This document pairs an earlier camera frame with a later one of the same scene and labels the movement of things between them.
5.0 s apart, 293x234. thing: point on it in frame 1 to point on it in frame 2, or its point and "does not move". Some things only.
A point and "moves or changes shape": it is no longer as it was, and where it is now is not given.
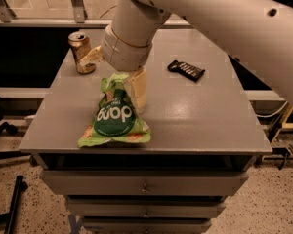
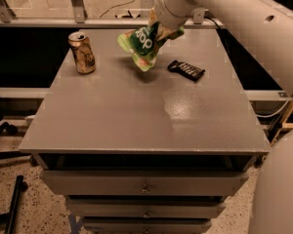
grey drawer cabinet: (205, 129) does not move
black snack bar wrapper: (192, 72) does not move
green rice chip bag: (115, 119) moves or changes shape
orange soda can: (80, 45) does not move
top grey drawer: (144, 182) does not move
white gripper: (124, 53) to (168, 13)
